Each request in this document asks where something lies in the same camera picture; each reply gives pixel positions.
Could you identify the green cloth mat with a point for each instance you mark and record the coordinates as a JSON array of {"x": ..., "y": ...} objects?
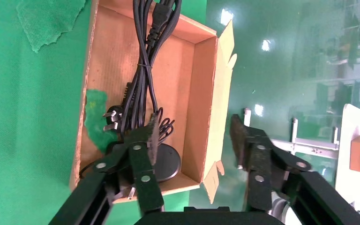
[{"x": 27, "y": 124}]

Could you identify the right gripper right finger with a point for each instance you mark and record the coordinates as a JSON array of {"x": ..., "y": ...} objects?
[{"x": 257, "y": 161}]

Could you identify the open brown cardboard box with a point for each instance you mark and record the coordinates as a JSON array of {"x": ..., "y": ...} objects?
[{"x": 114, "y": 62}]

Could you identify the torn green cloth piece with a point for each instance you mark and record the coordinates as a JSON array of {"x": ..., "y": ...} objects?
[{"x": 49, "y": 21}]

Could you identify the white background table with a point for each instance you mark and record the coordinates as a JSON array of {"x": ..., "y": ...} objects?
[{"x": 354, "y": 124}]

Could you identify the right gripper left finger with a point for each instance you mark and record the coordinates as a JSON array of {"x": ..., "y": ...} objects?
[{"x": 142, "y": 161}]

